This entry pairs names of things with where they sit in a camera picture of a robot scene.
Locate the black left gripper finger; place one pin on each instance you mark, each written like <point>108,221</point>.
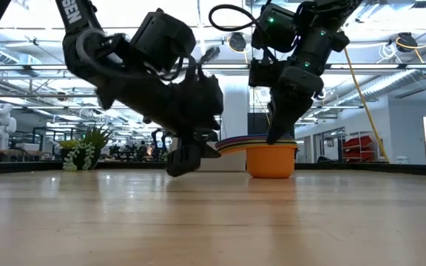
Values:
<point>205,147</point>
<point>183,160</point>

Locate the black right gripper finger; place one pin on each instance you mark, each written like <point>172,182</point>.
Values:
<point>285,114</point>

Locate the orange measuring cup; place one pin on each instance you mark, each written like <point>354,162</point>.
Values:
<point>270,162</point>

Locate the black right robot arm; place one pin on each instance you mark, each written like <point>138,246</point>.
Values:
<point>320,14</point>

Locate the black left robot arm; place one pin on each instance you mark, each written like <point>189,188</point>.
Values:
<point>80,44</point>

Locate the grey plastic basket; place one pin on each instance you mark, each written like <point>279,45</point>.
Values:
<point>224,162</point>

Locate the black monitor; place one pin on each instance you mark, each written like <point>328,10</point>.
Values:
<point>259,123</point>

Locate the white pillar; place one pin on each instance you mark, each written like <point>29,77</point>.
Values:
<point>237,111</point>

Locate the red storage bin shelf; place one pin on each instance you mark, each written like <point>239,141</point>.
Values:
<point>359,144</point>

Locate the artificial succulent plant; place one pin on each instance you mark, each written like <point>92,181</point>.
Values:
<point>83,151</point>

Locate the white robot figure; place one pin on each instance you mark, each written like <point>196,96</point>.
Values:
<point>0,125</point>

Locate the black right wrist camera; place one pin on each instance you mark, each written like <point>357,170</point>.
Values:
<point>264,74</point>

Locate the black aluminium table frame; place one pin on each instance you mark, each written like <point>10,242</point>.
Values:
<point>346,168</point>

